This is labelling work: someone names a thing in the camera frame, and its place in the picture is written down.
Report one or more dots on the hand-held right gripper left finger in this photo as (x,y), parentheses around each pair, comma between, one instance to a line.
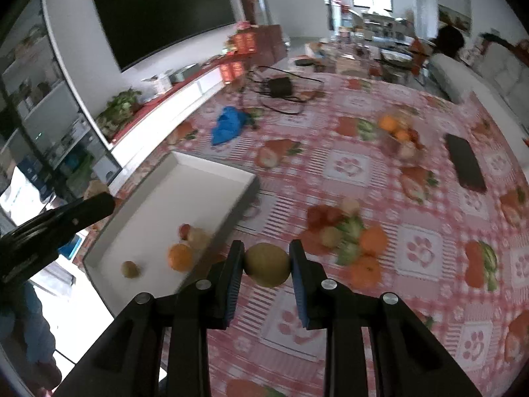
(231,285)

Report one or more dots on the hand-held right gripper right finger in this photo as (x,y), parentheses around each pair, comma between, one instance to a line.
(298,285)

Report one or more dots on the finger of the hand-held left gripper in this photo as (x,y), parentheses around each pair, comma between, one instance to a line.
(86,213)

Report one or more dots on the yellow green pear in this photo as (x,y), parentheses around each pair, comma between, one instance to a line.
(266,264)

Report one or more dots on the white rectangular tray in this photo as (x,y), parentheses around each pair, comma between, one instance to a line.
(165,202)

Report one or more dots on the brown kiwi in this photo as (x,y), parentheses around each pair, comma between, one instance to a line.
(131,269)

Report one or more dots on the glass display cabinet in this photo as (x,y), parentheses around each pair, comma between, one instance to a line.
(41,111)

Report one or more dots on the green potted plant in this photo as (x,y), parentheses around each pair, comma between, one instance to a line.
(120,105)

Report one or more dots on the white television cabinet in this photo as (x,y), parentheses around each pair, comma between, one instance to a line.
(165,111)

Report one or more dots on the white open box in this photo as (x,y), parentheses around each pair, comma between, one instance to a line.
(159,82)

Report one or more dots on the blue cloth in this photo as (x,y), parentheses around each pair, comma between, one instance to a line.
(229,124)

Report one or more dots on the clear glass bowl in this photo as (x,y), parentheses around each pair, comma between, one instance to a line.
(386,144)

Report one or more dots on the metal pot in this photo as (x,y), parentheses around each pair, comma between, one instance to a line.
(184,72)

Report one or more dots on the black power adapter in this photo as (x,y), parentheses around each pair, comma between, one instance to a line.
(281,87)

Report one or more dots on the red gift box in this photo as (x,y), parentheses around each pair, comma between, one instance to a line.
(244,42)
(232,71)

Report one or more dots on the dark smartphone in red case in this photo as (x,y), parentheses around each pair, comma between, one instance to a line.
(465,161)

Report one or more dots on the brown cardboard box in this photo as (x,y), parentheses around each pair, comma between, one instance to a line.
(272,39)

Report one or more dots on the black bag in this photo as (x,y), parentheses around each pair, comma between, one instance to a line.
(448,41)

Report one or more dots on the grey sofa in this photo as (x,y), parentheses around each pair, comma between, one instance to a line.
(496,70)

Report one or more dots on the black wall television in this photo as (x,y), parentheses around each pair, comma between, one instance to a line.
(165,12)

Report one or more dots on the landscape wall picture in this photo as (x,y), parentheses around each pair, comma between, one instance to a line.
(454,15)

